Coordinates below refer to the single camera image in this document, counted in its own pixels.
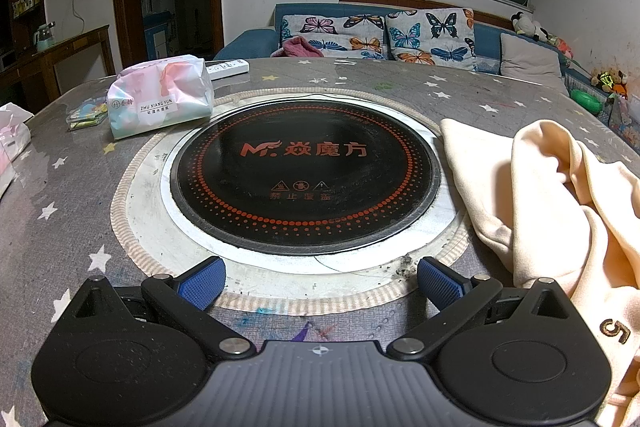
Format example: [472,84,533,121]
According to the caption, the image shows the square butterfly print pillow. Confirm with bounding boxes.
[386,8,477,72]

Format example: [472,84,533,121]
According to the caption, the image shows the plush toy with yellow vest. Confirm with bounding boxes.
[591,68,629,96]

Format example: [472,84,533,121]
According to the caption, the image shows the cream pants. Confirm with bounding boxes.
[440,118,640,427]

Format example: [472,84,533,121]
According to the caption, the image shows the round black induction cooktop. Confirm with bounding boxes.
[169,98,443,256]

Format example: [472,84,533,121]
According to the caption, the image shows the grey star tablecloth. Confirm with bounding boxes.
[0,57,640,427]

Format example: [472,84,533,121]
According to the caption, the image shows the white remote control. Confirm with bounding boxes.
[205,58,250,82]

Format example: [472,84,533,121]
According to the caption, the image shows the wide butterfly print pillow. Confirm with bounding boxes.
[279,13,388,60]

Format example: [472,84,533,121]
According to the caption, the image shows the green bowl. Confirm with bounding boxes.
[570,89,603,115]

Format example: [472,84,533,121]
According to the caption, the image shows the plain grey pillow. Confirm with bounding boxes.
[500,32,571,96]

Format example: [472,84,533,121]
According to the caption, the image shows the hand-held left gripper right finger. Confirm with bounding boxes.
[387,257,569,361]

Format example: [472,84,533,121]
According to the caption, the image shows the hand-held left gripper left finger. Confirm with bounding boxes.
[72,256,257,360]

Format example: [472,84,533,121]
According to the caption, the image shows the black white plush toy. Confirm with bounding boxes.
[511,12,548,40]

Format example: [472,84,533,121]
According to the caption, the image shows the glass kettle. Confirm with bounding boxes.
[34,21,57,52]

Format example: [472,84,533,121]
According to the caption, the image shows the pink white tissue pack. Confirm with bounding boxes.
[0,103,33,198]
[106,55,216,141]

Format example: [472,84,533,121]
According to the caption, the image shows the pink cloth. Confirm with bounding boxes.
[271,36,326,59]

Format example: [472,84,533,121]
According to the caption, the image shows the blue sofa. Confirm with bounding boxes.
[214,3,640,142]

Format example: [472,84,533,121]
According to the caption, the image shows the small clear plastic box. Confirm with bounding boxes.
[66,101,110,131]

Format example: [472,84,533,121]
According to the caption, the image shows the wooden sideboard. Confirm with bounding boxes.
[0,25,116,108]

